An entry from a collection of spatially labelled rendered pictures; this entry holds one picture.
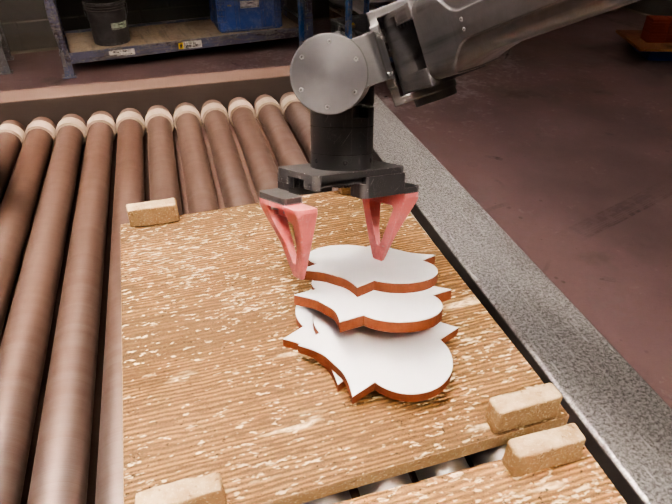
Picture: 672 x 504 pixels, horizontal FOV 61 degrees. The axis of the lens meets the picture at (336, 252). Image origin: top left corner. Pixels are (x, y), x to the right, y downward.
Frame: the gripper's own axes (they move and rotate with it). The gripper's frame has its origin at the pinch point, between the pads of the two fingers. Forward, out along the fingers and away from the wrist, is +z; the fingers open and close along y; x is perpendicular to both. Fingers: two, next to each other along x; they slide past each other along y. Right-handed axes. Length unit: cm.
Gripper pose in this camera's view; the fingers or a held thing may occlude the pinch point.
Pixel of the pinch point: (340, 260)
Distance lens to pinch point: 55.4
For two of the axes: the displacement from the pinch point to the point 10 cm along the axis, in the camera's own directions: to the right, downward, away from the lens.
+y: 8.0, -1.7, 5.7
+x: -5.9, -2.4, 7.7
